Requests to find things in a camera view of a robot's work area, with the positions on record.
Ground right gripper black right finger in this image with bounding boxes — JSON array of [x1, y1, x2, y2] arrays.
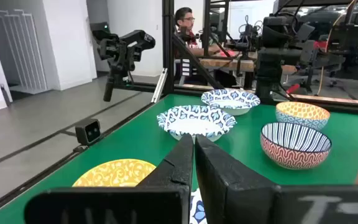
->
[[195, 134, 358, 224]]

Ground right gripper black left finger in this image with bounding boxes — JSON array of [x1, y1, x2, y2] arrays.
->
[[24, 133, 195, 224]]

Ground yellow bowl white swirls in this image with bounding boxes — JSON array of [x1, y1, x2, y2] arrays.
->
[[72, 158, 157, 188]]

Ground orange bowl blue outside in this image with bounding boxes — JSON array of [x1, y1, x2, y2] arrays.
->
[[275, 101, 331, 131]]

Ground wooden background table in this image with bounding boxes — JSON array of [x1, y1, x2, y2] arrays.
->
[[197, 49, 298, 75]]

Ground person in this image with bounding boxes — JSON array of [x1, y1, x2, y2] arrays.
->
[[174, 6, 239, 88]]

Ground white panel rack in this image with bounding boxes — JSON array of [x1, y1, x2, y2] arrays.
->
[[0, 8, 48, 94]]

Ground black table-level camera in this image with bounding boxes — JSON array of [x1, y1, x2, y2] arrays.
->
[[75, 118, 102, 146]]

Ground white frame bracket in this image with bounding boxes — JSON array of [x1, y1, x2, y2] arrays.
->
[[150, 67, 169, 103]]

